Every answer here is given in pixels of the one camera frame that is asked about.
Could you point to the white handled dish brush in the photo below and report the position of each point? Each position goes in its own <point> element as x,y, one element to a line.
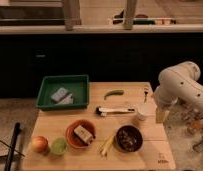
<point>103,111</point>

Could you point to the green plastic tray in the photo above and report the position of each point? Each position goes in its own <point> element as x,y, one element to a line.
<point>77,85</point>

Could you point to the green small cup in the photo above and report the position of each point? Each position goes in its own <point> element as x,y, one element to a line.
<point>58,146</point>

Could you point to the grey sponge block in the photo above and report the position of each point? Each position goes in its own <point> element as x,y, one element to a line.
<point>59,94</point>

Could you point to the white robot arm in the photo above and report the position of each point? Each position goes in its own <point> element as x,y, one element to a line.
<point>178,82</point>

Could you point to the white folded cloth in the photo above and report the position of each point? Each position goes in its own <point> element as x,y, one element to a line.
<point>67,100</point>

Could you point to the wooden post left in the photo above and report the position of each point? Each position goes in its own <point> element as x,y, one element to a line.
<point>71,13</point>

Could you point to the yellow green vegetable sticks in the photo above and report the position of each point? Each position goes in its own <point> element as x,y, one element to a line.
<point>106,145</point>

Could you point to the white paper cup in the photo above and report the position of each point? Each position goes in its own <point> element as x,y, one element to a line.
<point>143,111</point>

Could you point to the tan sponge block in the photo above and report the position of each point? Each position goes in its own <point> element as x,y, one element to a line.
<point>84,134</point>

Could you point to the red apple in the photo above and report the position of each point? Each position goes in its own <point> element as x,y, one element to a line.
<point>39,144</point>

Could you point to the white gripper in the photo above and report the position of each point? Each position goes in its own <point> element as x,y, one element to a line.
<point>161,115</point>

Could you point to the dark brown bowl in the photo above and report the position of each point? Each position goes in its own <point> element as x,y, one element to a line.
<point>128,139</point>

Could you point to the wooden post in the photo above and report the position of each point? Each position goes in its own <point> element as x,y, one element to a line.
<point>129,14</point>
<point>71,13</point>

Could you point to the black tripod pole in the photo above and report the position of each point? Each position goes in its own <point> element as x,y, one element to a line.
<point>10,155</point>

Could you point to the wooden post right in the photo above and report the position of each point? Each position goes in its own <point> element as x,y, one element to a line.
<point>129,14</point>

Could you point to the orange bowl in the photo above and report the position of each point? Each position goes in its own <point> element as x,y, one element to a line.
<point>73,139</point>

